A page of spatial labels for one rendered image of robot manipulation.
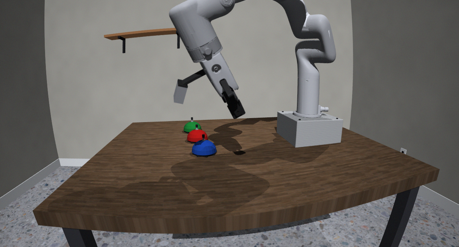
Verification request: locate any green service bell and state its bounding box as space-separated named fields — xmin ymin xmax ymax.
xmin=184 ymin=117 xmax=201 ymax=134

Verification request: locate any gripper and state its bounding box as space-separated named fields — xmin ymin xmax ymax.
xmin=193 ymin=47 xmax=245 ymax=119

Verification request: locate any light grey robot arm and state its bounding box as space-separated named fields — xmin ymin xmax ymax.
xmin=169 ymin=0 xmax=336 ymax=118

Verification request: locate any blue dome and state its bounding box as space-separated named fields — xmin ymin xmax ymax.
xmin=192 ymin=134 xmax=217 ymax=157

